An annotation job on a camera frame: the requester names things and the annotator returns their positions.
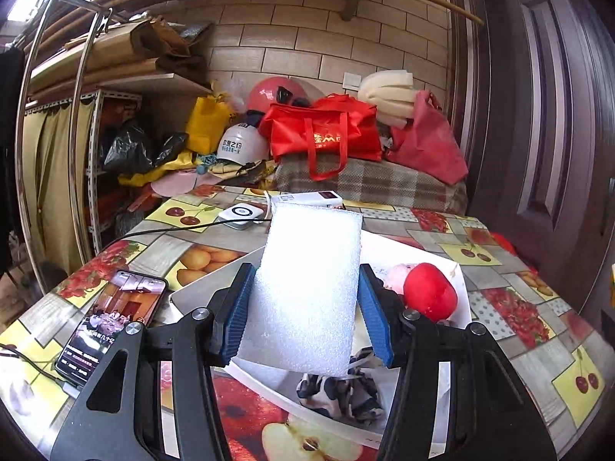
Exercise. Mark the cow print cloth toy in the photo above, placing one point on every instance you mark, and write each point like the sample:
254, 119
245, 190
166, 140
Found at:
354, 396

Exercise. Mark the dull red fabric bag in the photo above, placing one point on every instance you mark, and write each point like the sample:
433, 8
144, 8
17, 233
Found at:
427, 144

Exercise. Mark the shiny red tote bag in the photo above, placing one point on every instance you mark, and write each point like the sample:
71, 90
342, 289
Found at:
330, 132

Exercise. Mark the white helmet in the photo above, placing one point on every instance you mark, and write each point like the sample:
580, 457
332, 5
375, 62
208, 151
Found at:
242, 143

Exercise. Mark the white power bank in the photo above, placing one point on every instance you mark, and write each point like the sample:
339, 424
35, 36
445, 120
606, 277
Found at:
328, 199

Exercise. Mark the plaid blanket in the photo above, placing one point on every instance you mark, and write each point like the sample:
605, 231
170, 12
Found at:
378, 182

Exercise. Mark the dark wooden door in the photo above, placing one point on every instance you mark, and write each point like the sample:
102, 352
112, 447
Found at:
534, 104

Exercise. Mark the white round charger device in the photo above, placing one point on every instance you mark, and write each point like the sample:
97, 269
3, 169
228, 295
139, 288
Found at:
240, 216

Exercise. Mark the black plastic bag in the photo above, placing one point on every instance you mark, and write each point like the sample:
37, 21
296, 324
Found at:
135, 151

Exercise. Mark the white foam sponge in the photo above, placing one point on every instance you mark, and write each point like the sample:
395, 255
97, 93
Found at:
303, 302

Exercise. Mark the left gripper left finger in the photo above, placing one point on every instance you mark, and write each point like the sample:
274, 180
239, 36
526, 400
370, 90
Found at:
117, 415

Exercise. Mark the red plush apple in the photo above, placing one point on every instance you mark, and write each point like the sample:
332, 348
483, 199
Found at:
429, 292

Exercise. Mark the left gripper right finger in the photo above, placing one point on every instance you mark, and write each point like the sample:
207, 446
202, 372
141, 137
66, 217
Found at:
491, 414

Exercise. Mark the red plastic bag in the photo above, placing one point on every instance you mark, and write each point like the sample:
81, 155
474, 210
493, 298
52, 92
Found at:
504, 243

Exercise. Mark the metal shelf rack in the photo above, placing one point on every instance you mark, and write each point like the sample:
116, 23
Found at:
114, 102

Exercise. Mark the fruit pattern tablecloth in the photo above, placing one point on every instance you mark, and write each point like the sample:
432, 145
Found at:
567, 366

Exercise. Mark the smartphone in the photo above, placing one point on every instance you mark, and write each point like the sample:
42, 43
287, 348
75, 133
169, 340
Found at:
128, 298

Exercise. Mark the yellow bag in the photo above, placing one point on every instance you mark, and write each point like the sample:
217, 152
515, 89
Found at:
208, 120

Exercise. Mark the red helmet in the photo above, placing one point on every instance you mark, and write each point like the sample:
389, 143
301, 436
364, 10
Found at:
276, 90

